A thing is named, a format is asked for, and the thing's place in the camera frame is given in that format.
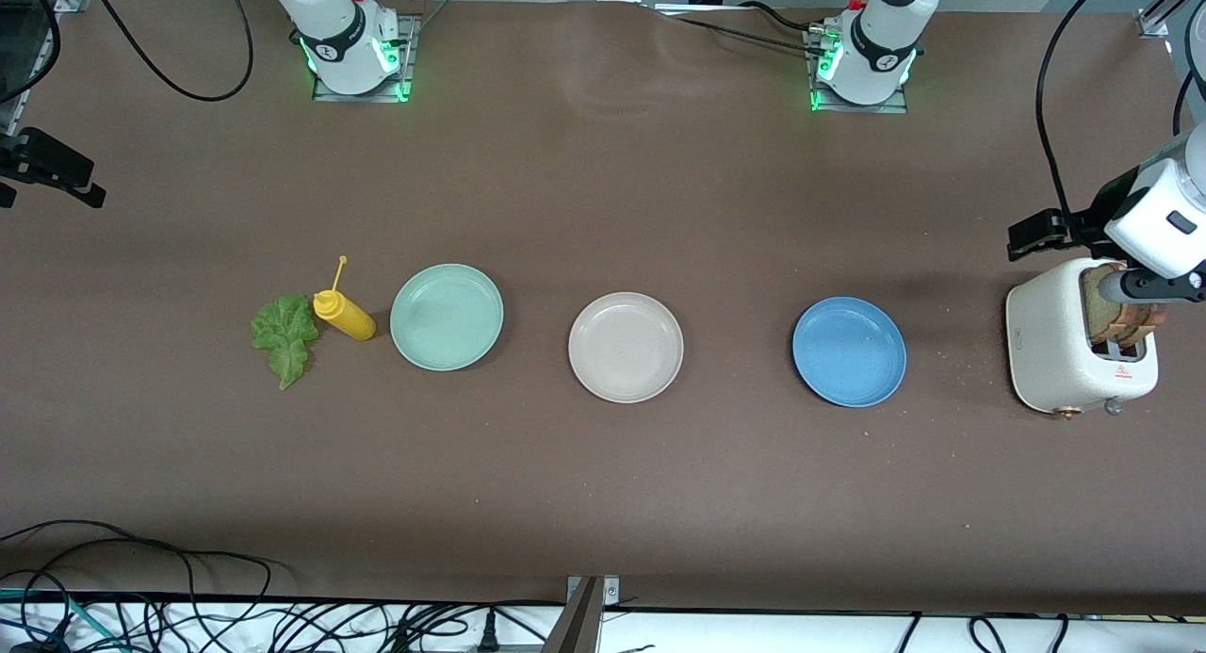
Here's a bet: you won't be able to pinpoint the brown bread slice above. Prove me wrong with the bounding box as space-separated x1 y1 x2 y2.
1126 300 1169 341
1082 265 1136 345

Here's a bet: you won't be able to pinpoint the green lettuce leaf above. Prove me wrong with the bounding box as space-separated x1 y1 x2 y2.
250 293 321 391

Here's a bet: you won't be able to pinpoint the yellow mustard squeeze bottle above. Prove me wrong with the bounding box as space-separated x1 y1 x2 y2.
313 255 378 341

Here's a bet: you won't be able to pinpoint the blue plate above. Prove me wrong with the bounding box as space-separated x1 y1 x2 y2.
791 296 908 408

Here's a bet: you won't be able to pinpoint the mint green plate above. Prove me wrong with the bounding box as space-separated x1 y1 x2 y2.
389 263 505 372

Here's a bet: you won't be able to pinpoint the beige plate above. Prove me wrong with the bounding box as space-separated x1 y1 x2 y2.
567 291 685 404

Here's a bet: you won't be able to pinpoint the cream white toaster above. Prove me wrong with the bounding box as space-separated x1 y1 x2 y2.
1005 257 1160 418

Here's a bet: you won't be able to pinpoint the long black cable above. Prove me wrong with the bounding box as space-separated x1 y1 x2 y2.
0 0 255 106
1035 0 1132 219

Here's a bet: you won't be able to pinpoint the black base cables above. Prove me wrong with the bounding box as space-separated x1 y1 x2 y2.
650 1 835 56

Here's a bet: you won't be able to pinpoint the black cable loop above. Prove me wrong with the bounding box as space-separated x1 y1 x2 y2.
0 519 274 602

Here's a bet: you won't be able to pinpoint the teal cable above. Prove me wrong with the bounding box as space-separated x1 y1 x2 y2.
0 587 128 652

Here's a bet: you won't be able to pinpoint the black cable tangle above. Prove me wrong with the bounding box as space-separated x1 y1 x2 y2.
0 592 566 653

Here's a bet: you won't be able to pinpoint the metal table bracket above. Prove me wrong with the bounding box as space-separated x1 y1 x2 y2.
542 576 623 653

